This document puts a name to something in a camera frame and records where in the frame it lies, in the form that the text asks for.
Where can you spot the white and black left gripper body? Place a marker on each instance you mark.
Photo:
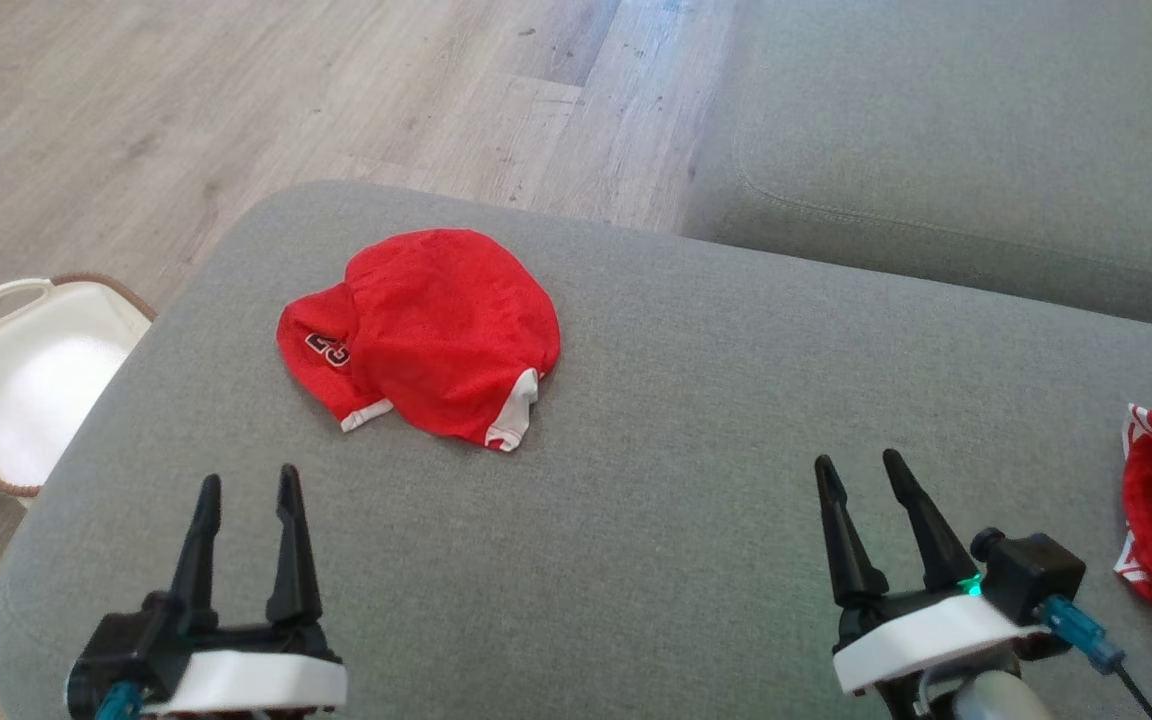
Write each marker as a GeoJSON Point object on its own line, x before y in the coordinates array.
{"type": "Point", "coordinates": [246, 680]}

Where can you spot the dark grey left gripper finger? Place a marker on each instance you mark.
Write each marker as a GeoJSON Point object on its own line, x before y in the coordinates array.
{"type": "Point", "coordinates": [294, 560]}
{"type": "Point", "coordinates": [201, 560]}

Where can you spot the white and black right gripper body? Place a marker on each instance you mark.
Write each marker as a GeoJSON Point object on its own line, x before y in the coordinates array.
{"type": "Point", "coordinates": [921, 635]}

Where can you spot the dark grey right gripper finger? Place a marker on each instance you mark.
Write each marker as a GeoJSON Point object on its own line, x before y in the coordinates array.
{"type": "Point", "coordinates": [936, 540]}
{"type": "Point", "coordinates": [851, 550]}

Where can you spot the red basketball shorts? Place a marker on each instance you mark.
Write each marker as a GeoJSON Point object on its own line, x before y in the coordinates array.
{"type": "Point", "coordinates": [436, 330]}

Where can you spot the grey fabric sofa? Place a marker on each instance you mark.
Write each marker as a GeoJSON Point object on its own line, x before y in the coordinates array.
{"type": "Point", "coordinates": [636, 520]}

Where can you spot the white laundry basket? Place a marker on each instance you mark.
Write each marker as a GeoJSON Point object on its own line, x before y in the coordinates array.
{"type": "Point", "coordinates": [26, 380]}

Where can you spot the small grey sofa cushion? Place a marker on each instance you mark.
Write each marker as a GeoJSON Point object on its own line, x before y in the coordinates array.
{"type": "Point", "coordinates": [986, 130]}

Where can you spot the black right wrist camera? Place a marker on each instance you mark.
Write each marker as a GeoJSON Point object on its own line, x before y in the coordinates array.
{"type": "Point", "coordinates": [1031, 575]}

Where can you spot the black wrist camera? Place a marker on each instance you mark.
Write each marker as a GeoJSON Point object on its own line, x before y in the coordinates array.
{"type": "Point", "coordinates": [1031, 575]}
{"type": "Point", "coordinates": [126, 650]}

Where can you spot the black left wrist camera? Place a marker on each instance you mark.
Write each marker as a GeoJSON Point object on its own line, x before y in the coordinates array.
{"type": "Point", "coordinates": [126, 650]}

